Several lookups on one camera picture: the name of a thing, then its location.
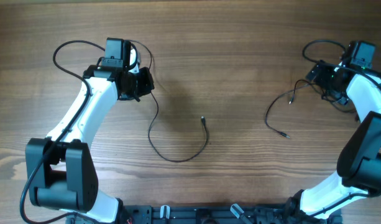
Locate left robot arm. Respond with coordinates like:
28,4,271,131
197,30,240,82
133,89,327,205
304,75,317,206
19,38,154,223

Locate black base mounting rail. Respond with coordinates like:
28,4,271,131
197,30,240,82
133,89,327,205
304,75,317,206
65,203,343,224

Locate left camera black cable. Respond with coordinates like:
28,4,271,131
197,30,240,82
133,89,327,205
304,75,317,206
19,39,106,224

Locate black USB cable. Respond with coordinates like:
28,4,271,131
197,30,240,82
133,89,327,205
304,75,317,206
127,39,210,164
264,78,357,139

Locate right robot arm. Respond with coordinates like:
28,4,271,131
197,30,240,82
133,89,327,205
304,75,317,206
282,40,381,223

